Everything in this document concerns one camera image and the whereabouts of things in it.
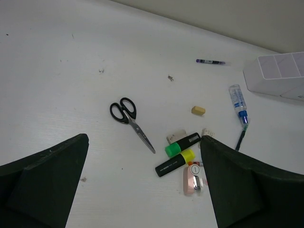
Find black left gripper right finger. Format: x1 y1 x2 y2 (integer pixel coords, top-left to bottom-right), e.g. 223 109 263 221
200 136 304 228

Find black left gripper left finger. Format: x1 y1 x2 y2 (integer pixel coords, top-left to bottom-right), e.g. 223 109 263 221
0 133 89 228

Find orange cap white marker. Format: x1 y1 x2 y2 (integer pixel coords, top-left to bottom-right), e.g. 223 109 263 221
188 161 203 167

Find yellow cap black highlighter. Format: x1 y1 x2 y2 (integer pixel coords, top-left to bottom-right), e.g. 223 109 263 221
155 149 195 177

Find green cap black highlighter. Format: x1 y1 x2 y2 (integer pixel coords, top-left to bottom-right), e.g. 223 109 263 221
165 133 200 157

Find clear blue glue bottle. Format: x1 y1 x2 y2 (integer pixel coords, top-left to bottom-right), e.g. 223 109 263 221
228 84 249 126

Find purple cap black pen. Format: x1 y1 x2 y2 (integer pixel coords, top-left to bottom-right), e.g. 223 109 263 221
196 59 231 66

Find white staples box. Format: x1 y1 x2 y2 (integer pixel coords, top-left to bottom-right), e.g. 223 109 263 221
201 128 215 138

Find white dirty eraser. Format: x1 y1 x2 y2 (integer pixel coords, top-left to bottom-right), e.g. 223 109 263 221
166 129 187 144

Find yellow eraser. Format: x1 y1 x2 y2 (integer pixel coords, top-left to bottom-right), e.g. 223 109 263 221
191 106 206 116

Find white desk organizer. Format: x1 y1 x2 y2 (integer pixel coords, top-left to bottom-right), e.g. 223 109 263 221
243 52 304 101

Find black handled scissors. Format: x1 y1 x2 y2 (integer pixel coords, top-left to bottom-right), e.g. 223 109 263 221
109 97 156 154

